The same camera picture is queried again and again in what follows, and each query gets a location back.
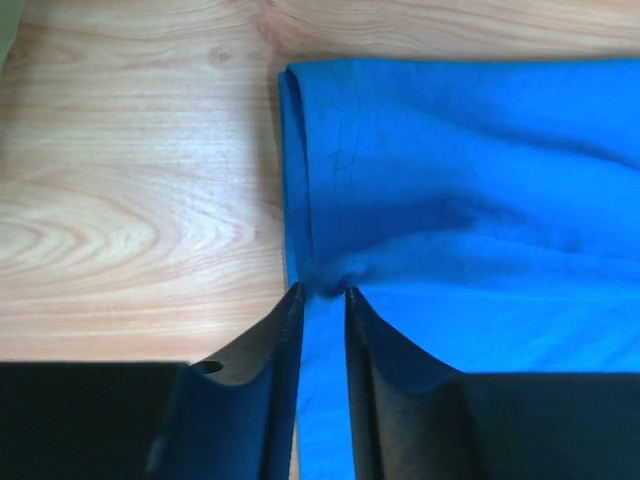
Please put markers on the blue t shirt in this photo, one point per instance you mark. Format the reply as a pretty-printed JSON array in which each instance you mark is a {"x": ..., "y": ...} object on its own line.
[{"x": 488, "y": 210}]

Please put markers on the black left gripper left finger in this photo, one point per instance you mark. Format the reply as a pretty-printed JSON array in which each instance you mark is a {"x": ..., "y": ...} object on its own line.
[{"x": 233, "y": 413}]

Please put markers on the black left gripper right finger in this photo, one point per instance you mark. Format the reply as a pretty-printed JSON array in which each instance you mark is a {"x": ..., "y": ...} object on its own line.
[{"x": 412, "y": 415}]

